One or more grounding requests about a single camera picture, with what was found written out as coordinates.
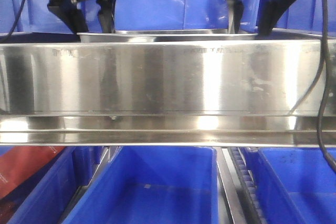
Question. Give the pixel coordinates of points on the silver metal tray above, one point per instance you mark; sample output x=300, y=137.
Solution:
x=165, y=35

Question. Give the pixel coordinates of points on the blue bin upper right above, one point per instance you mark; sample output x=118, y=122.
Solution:
x=307, y=15

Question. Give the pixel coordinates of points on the blue bin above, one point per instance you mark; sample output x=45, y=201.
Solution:
x=293, y=185
x=9, y=11
x=307, y=15
x=144, y=15
x=45, y=195
x=153, y=184

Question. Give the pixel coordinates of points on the blue bin upper left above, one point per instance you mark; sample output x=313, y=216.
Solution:
x=9, y=11

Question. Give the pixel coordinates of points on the blue bin upper centre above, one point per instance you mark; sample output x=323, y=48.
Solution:
x=144, y=15

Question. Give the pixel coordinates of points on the stainless steel rack shelf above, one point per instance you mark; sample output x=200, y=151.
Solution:
x=202, y=93

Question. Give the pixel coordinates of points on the red package in bin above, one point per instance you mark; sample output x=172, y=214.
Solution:
x=21, y=162

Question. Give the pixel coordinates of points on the blue bin lower right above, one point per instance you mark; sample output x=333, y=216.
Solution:
x=293, y=185

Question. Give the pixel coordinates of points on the blue bin lower centre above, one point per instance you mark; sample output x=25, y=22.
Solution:
x=153, y=184

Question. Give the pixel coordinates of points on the blue bin lower left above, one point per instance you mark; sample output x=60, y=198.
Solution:
x=45, y=195

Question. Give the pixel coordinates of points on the black roller track rail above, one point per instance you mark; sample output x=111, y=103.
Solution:
x=251, y=206

